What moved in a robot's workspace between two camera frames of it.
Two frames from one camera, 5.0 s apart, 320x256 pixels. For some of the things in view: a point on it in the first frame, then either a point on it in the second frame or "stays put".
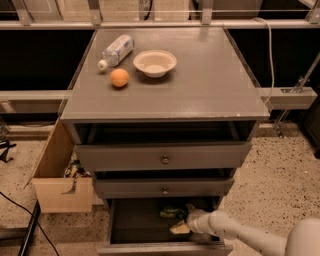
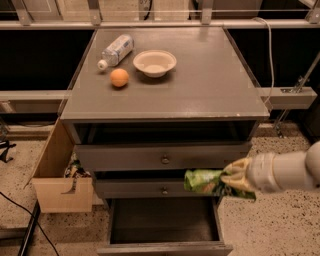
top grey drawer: [124, 156] stays put
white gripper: [194, 221] -> [259, 174]
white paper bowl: [155, 63] stays put
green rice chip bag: [174, 213] -> [207, 181]
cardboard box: [57, 193] stays put
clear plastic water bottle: [116, 51] stays put
